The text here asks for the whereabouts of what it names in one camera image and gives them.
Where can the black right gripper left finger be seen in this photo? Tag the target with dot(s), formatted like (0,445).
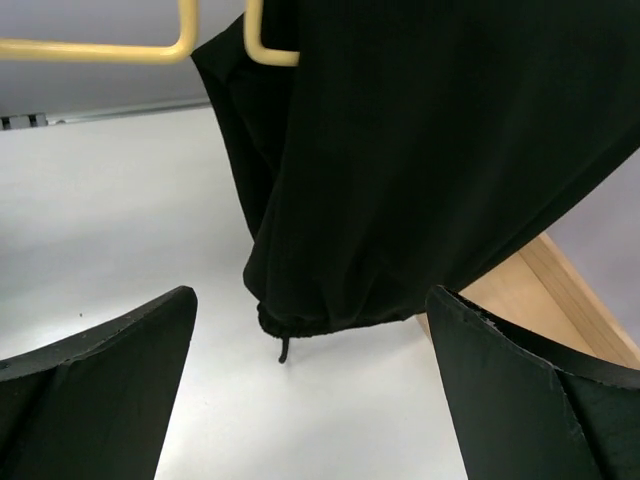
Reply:
(97,404)

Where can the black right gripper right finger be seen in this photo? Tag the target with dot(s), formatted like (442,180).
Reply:
(527,407)

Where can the black trousers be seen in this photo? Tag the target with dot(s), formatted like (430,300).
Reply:
(415,143)

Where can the cream yellow hanger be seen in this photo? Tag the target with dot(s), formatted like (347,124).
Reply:
(60,52)

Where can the wooden clothes rack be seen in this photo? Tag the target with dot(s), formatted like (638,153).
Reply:
(540,290)

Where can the aluminium mounting rail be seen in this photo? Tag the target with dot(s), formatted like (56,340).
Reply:
(41,119)

